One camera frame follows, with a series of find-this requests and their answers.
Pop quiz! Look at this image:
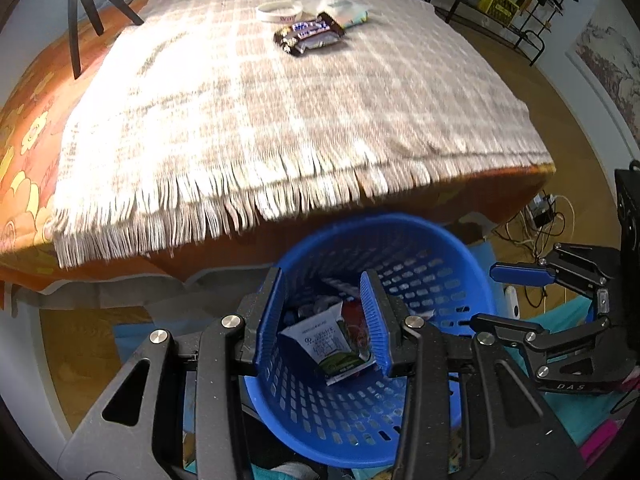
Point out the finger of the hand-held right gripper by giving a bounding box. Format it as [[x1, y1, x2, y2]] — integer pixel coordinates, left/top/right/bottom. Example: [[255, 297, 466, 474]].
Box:
[[472, 312, 609, 357], [490, 244, 622, 297]]

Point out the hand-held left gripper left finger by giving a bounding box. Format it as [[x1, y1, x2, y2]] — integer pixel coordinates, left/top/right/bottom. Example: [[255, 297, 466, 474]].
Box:
[[57, 266, 284, 480]]

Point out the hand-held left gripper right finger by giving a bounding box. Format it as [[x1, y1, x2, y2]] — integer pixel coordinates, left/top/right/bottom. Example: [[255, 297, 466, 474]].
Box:
[[360, 269, 586, 480]]

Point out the red and white box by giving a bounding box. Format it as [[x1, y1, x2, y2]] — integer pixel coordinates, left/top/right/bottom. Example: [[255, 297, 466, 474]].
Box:
[[342, 300, 374, 357]]

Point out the white green snack packet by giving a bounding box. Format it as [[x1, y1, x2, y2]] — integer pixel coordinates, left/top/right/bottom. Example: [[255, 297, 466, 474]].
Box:
[[279, 301, 376, 387]]

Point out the blue plastic basket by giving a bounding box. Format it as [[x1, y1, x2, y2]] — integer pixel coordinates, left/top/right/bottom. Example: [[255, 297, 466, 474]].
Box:
[[240, 212, 499, 469]]

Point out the teal cloth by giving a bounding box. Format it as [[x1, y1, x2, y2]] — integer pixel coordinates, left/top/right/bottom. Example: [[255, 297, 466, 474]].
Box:
[[112, 295, 637, 480]]

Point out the pink object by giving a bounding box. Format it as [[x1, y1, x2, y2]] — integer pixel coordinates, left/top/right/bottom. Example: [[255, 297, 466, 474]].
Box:
[[582, 417, 634, 462]]

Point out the beige plaid blanket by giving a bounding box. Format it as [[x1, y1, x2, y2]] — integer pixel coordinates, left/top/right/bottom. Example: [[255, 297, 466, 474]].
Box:
[[52, 0, 553, 268]]

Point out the black clothes rack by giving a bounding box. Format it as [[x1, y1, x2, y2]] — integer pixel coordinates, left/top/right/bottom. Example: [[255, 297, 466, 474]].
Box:
[[440, 0, 586, 67]]

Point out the yellow crate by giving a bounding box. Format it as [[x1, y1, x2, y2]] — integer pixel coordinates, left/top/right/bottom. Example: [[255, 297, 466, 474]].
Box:
[[472, 0, 521, 27]]

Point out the dark chocolate bar wrapper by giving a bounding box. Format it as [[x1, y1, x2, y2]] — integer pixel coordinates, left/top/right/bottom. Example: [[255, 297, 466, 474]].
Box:
[[272, 11, 347, 57]]

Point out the pale blue packet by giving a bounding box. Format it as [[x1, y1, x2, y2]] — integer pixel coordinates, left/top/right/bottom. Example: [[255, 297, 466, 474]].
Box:
[[330, 0, 371, 30]]

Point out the black tripod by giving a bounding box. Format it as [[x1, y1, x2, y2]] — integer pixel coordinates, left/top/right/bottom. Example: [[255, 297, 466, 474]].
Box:
[[52, 0, 146, 80]]

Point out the power strip with cables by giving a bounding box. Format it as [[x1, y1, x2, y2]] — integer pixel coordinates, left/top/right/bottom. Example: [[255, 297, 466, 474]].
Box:
[[500, 194, 577, 262]]

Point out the wall poster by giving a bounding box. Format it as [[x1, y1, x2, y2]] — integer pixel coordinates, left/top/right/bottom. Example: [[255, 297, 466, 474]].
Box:
[[575, 17, 640, 128]]

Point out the white plastic ring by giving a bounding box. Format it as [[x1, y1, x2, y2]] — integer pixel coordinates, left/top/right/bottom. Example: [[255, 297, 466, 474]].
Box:
[[256, 0, 305, 24]]

